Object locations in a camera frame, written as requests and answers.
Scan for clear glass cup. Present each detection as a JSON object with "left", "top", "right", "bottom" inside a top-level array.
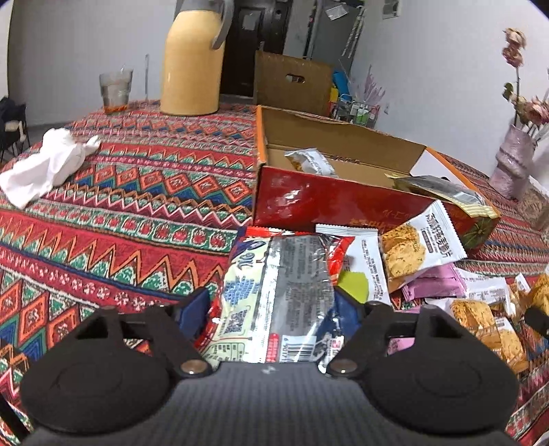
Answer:
[{"left": 99, "top": 69, "right": 134, "bottom": 115}]

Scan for small silver cookie packet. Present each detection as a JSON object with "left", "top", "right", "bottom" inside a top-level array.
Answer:
[{"left": 284, "top": 148, "right": 340, "bottom": 178}]

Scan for shiny gold snack packet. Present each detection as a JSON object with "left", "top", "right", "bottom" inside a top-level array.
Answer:
[{"left": 527, "top": 274, "right": 549, "bottom": 310}]

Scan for small white printed snack packet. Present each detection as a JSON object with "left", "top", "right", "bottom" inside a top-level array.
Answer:
[{"left": 464, "top": 277, "right": 512, "bottom": 306}]

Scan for dark door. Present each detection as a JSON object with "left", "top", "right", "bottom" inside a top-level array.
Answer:
[{"left": 222, "top": 0, "right": 289, "bottom": 98}]

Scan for brown cardboard box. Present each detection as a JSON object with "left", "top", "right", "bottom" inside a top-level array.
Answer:
[{"left": 253, "top": 50, "right": 335, "bottom": 118}]

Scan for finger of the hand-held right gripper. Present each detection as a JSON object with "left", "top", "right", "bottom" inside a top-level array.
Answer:
[{"left": 525, "top": 306, "right": 549, "bottom": 340}]

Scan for yellow green striped snack packet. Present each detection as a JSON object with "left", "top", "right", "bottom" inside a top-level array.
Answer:
[{"left": 385, "top": 174, "right": 501, "bottom": 218}]

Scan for white printed flat snack packet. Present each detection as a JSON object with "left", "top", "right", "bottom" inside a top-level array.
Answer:
[{"left": 315, "top": 223, "right": 392, "bottom": 306}]

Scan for yellow thermos jug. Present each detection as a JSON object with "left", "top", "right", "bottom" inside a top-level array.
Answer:
[{"left": 160, "top": 0, "right": 235, "bottom": 116}]

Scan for patterned red tablecloth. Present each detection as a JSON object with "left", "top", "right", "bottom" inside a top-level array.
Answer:
[{"left": 0, "top": 99, "right": 549, "bottom": 442}]

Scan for white cookie picture snack packet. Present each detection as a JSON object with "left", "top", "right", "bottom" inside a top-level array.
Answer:
[{"left": 379, "top": 199, "right": 468, "bottom": 293}]

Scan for dried pink flowers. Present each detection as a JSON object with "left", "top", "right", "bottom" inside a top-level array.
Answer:
[{"left": 501, "top": 28, "right": 549, "bottom": 142}]

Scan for black chair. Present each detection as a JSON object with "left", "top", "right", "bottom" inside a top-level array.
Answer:
[{"left": 0, "top": 96, "right": 29, "bottom": 162}]

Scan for golden cookie packet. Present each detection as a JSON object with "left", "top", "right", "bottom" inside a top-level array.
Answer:
[
  {"left": 493, "top": 316, "right": 530, "bottom": 375},
  {"left": 449, "top": 298, "right": 503, "bottom": 349}
]

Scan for wire basket with bottles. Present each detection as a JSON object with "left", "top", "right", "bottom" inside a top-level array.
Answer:
[{"left": 334, "top": 96, "right": 381, "bottom": 129}]

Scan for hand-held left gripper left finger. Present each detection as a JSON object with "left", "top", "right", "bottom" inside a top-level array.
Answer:
[{"left": 73, "top": 287, "right": 215, "bottom": 378}]

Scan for grey refrigerator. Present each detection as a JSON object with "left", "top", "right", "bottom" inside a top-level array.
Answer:
[{"left": 299, "top": 0, "right": 366, "bottom": 61}]

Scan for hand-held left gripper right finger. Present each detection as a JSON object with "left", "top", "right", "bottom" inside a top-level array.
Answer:
[{"left": 326, "top": 288, "right": 466, "bottom": 378}]

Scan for crumpled white tissue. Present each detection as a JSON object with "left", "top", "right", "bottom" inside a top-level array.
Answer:
[{"left": 0, "top": 127, "right": 103, "bottom": 210}]

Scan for blue and yellow bags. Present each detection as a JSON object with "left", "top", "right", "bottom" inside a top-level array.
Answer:
[{"left": 330, "top": 71, "right": 351, "bottom": 104}]

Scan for red cardboard box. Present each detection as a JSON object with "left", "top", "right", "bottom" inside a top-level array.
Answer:
[{"left": 252, "top": 105, "right": 501, "bottom": 252}]

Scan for large red silver snack packet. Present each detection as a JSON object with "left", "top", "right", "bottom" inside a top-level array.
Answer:
[{"left": 195, "top": 226, "right": 357, "bottom": 366}]

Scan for pink ribbed vase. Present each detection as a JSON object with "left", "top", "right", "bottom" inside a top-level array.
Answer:
[{"left": 488, "top": 124, "right": 538, "bottom": 200}]

